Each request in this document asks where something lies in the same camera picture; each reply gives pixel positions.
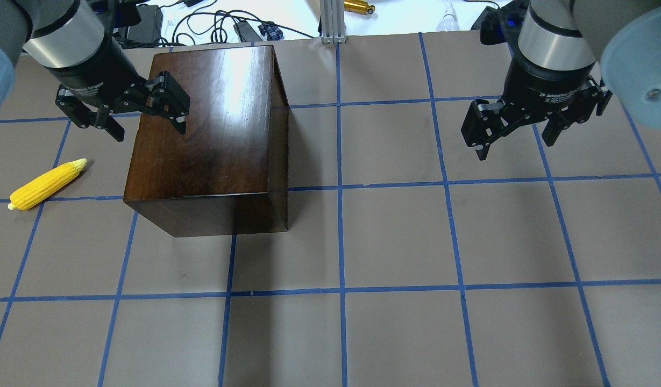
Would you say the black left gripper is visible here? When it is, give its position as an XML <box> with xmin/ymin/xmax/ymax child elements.
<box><xmin>55</xmin><ymin>37</ymin><xmax>190</xmax><ymax>142</ymax></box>

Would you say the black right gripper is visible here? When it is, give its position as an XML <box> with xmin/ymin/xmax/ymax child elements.
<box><xmin>461</xmin><ymin>56</ymin><xmax>613</xmax><ymax>161</ymax></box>

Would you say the yellow toy corn cob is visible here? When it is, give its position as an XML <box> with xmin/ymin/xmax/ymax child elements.
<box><xmin>6</xmin><ymin>157</ymin><xmax>89</xmax><ymax>211</ymax></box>

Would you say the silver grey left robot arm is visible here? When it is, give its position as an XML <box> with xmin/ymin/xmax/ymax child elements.
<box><xmin>0</xmin><ymin>1</ymin><xmax>190</xmax><ymax>142</ymax></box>

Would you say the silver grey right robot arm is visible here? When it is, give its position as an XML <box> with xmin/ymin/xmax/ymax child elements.
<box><xmin>461</xmin><ymin>1</ymin><xmax>661</xmax><ymax>161</ymax></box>

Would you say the dark wooden drawer cabinet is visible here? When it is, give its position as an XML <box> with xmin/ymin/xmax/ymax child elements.
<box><xmin>123</xmin><ymin>46</ymin><xmax>289</xmax><ymax>238</ymax></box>

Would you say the black power adapter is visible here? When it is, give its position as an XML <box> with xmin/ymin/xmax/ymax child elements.
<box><xmin>125</xmin><ymin>5</ymin><xmax>163</xmax><ymax>44</ymax></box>

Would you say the white light bulb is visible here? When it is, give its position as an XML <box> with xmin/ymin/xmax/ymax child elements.
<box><xmin>436</xmin><ymin>0</ymin><xmax>460</xmax><ymax>32</ymax></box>

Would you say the gold cylinder tool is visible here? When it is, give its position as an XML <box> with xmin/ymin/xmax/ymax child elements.
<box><xmin>343</xmin><ymin>0</ymin><xmax>375</xmax><ymax>15</ymax></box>

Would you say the aluminium frame post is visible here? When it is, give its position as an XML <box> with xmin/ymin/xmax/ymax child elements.
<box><xmin>319</xmin><ymin>0</ymin><xmax>347</xmax><ymax>44</ymax></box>

